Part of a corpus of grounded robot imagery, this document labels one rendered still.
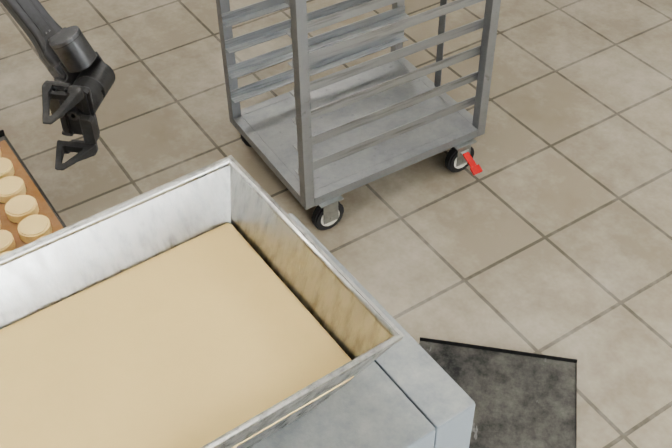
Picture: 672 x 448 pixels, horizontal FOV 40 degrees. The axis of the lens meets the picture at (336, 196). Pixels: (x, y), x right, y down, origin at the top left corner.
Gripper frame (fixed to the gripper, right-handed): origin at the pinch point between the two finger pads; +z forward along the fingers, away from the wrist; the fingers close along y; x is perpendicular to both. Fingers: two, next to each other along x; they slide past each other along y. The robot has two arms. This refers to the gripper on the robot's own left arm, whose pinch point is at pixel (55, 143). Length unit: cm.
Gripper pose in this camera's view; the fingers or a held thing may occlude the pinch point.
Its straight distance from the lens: 157.0
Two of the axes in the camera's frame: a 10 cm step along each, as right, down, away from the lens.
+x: -9.8, -1.3, 1.4
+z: -1.9, 6.8, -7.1
